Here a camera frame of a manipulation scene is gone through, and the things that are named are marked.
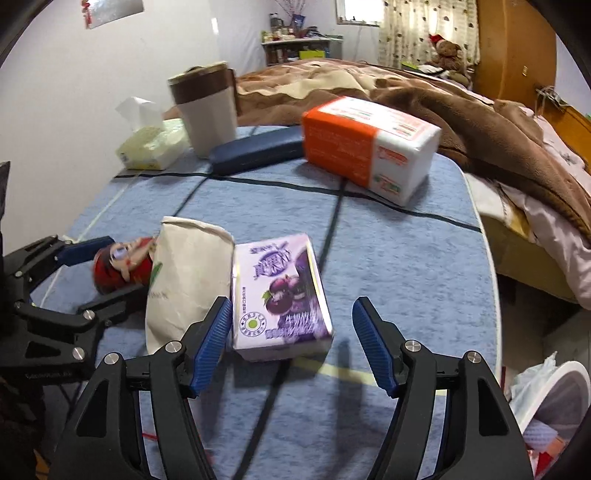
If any pale yellow soft tissue pack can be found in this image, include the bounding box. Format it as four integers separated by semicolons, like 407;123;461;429
115;96;191;171

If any wooden wardrobe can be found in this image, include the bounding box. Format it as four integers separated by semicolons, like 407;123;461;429
473;0;561;104

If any cluttered wall shelf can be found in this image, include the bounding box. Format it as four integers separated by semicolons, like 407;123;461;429
261;11;345;68

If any wooden headboard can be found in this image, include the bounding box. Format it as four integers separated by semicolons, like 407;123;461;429
540;99;591;162

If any small window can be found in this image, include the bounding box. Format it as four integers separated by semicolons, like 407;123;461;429
335;0;384;26

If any dark blue glasses case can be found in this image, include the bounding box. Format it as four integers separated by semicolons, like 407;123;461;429
208;126;306;176

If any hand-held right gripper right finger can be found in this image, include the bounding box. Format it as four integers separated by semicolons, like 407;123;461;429
352;296;536;480

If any brown teddy bear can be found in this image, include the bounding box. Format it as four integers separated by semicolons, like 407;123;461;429
427;33;472;86

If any orange and white tissue pack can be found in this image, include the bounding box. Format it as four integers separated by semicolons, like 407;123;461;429
301;96;443;207

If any patterned curtain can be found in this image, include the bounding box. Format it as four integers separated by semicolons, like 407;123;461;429
378;0;481;70

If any pink quilt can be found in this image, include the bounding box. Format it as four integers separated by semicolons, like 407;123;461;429
475;88;591;319

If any beige cup with brown band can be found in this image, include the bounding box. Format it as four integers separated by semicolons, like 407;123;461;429
167;62;240;160

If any brown fleece blanket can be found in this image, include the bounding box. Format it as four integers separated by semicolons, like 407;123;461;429
161;58;591;241

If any blue checked tablecloth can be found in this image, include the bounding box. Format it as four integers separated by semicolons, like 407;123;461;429
28;124;502;480

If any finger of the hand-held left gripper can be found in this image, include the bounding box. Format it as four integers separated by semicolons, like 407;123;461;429
14;282;151;370
4;235;116;301

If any white round waste bin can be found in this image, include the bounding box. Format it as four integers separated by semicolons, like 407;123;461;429
508;353;591;480

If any wall poster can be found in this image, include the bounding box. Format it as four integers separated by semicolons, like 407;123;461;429
81;0;145;29

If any yellow mattress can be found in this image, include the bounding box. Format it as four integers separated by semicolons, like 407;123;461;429
480;217;578;305

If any red round can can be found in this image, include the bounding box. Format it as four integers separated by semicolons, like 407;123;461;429
92;236;160;296

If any cream paper bag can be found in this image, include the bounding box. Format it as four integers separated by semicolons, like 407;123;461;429
145;216;235;356

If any purple drink carton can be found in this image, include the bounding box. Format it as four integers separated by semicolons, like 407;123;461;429
230;233;335;363

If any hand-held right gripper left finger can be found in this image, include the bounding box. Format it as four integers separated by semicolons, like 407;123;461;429
48;296;234;480

